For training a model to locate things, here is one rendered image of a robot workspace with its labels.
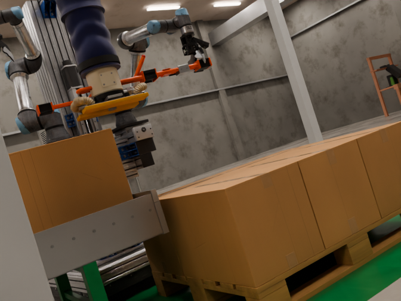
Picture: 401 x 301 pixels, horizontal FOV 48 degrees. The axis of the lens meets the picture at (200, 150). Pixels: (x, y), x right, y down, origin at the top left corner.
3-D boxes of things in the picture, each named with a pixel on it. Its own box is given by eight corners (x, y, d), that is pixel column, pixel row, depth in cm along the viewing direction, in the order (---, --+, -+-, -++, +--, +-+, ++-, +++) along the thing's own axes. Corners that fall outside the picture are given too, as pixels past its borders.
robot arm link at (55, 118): (61, 123, 275) (55, 102, 275) (40, 129, 273) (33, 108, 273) (65, 125, 287) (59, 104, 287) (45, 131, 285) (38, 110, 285)
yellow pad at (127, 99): (86, 110, 220) (83, 100, 220) (82, 114, 229) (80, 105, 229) (149, 95, 234) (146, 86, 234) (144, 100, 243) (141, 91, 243)
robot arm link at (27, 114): (40, 123, 272) (24, 52, 291) (15, 131, 270) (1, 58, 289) (46, 132, 283) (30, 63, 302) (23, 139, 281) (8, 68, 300)
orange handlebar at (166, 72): (57, 98, 226) (55, 91, 226) (51, 111, 253) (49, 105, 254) (213, 64, 265) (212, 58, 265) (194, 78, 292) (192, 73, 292)
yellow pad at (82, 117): (80, 117, 237) (77, 108, 237) (77, 122, 246) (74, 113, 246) (139, 103, 251) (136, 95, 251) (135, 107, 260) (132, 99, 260)
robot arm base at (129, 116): (113, 130, 311) (108, 116, 311) (131, 126, 320) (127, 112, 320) (122, 125, 299) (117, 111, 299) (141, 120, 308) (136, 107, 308)
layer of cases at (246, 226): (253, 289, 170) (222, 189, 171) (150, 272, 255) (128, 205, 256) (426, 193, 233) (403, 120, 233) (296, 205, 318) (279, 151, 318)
